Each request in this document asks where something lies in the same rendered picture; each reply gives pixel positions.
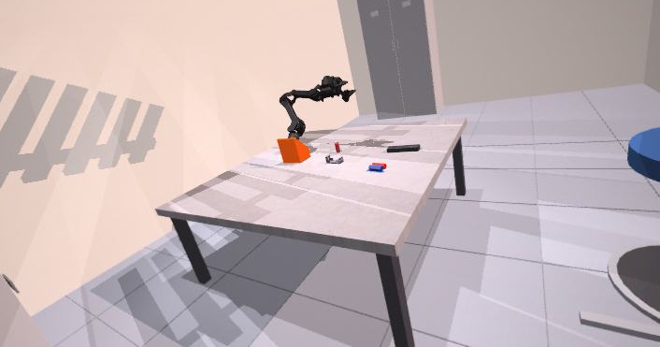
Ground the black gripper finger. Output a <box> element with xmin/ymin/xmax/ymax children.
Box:
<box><xmin>345</xmin><ymin>89</ymin><xmax>356</xmax><ymax>100</ymax></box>
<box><xmin>333</xmin><ymin>78</ymin><xmax>348</xmax><ymax>89</ymax></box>

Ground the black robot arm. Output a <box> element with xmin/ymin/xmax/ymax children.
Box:
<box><xmin>280</xmin><ymin>76</ymin><xmax>330</xmax><ymax>141</ymax></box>

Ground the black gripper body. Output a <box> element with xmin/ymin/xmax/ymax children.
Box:
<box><xmin>326</xmin><ymin>76</ymin><xmax>350</xmax><ymax>102</ymax></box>

